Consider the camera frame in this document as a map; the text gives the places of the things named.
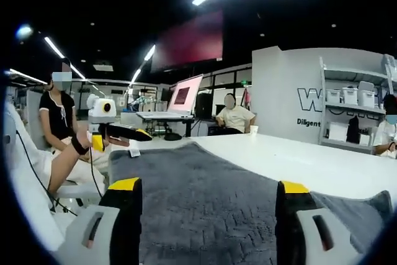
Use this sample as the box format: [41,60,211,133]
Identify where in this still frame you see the white shelf with storage boxes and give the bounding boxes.
[325,53,397,109]

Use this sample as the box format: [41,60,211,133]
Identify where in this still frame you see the white office chair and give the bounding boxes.
[25,89,50,151]

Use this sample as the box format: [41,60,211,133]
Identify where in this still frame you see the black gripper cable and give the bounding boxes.
[89,146,105,199]

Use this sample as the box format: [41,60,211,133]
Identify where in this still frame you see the black device cable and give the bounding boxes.
[15,130,78,218]

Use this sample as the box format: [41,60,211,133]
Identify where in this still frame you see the black monitor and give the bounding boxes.
[159,87,175,102]

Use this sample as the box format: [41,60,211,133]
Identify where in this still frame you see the grey towel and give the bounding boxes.
[108,141,394,265]

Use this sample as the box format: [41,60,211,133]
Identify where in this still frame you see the black bag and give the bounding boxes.
[346,115,362,145]

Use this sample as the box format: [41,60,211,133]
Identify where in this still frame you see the white standing desk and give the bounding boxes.
[136,117,196,138]

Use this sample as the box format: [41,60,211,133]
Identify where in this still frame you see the pink hanging cloth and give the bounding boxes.
[243,87,252,113]

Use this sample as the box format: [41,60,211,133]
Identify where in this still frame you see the teal lab apparatus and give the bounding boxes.
[128,94,156,109]

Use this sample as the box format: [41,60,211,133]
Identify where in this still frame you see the open white laptop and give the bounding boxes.
[135,73,205,122]

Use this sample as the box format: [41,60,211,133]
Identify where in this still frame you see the dark red wall screen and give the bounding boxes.
[150,9,225,73]

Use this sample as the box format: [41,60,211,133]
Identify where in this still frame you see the black computer case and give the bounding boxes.
[194,92,214,120]

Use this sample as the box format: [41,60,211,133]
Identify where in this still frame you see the grey chest-worn device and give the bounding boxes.
[2,115,17,162]

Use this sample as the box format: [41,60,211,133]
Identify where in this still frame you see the grey metal shelf rack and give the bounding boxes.
[318,55,397,156]

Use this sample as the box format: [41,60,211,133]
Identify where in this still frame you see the black wrist strap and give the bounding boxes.
[70,137,90,156]

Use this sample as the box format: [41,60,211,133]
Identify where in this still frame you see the white flat box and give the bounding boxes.
[328,121,349,142]

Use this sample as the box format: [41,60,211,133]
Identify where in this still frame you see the person's left hand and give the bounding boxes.
[76,130,96,155]

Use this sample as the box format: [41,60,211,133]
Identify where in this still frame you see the grey chair armrest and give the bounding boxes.
[57,182,103,199]

